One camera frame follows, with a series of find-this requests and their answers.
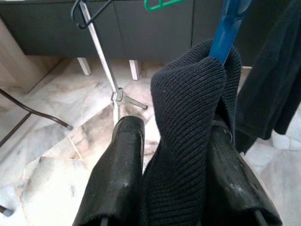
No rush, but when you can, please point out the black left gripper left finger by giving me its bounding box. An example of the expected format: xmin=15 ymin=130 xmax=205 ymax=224
xmin=72 ymin=115 xmax=145 ymax=226

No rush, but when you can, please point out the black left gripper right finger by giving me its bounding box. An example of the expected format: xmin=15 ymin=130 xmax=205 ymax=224
xmin=206 ymin=122 xmax=283 ymax=226

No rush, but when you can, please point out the black shirt red collar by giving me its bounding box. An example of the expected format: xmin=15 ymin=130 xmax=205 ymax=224
xmin=142 ymin=39 xmax=243 ymax=226

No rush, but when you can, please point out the blue plastic hanger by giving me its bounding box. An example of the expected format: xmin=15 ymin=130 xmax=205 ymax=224
xmin=207 ymin=0 xmax=253 ymax=65

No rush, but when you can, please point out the green plastic hanger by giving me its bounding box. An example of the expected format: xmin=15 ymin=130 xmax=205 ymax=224
xmin=143 ymin=0 xmax=189 ymax=12

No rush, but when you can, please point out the black shirt green logo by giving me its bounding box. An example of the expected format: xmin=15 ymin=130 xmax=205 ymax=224
xmin=234 ymin=0 xmax=301 ymax=154

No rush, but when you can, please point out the marble pattern folding table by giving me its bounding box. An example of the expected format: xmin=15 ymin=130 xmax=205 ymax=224
xmin=0 ymin=88 xmax=74 ymax=217

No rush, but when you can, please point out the silver metal clothes rack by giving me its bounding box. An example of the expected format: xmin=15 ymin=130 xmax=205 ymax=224
xmin=70 ymin=0 xmax=149 ymax=125

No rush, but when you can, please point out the black TV console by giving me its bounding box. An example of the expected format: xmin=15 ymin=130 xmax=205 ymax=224
xmin=0 ymin=0 xmax=301 ymax=82

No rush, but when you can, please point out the light wooden cabinet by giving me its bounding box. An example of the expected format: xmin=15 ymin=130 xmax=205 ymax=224
xmin=0 ymin=17 xmax=64 ymax=94

